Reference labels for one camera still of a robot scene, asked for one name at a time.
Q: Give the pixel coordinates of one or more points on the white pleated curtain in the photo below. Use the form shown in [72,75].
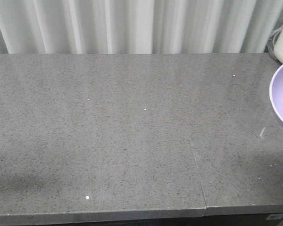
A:
[137,26]

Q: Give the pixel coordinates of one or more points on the black disinfection cabinet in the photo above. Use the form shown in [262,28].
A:
[273,219]

